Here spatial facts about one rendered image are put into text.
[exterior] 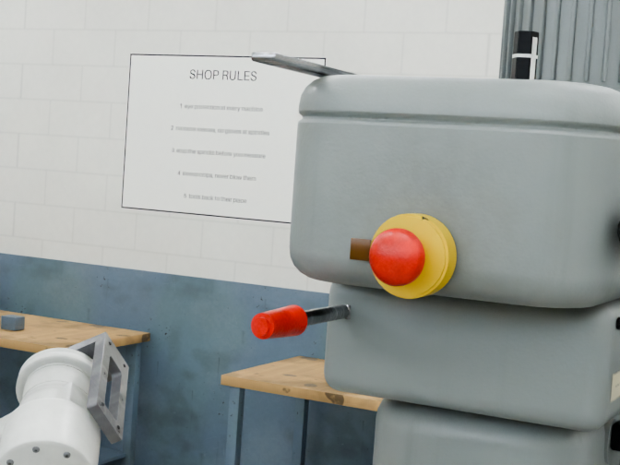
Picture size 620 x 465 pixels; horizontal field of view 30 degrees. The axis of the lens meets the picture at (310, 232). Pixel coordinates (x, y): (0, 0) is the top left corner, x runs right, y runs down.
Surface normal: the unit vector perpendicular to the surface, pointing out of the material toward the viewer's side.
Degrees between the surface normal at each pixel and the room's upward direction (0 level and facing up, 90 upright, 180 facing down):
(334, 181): 90
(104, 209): 90
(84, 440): 48
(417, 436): 90
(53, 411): 25
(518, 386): 90
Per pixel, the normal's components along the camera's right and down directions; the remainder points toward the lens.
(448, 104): -0.44, -0.14
